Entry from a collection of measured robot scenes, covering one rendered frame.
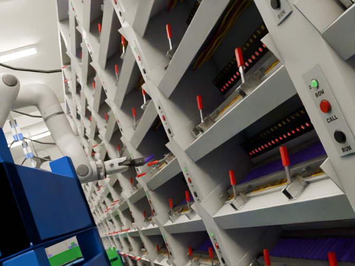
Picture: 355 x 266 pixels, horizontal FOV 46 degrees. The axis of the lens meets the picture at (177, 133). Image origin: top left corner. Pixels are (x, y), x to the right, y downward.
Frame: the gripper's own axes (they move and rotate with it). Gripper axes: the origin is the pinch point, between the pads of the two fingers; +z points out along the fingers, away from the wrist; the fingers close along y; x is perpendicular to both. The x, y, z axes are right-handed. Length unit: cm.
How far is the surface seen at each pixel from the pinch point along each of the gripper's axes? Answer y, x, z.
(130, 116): 6.6, -22.6, 1.7
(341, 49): -134, 11, 2
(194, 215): -39.1, 27.0, 7.1
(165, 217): 6.3, 25.1, 7.2
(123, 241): 217, 36, 10
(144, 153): 6.6, -4.5, 4.4
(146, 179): 6.3, 7.1, 2.5
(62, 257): 47, 32, -39
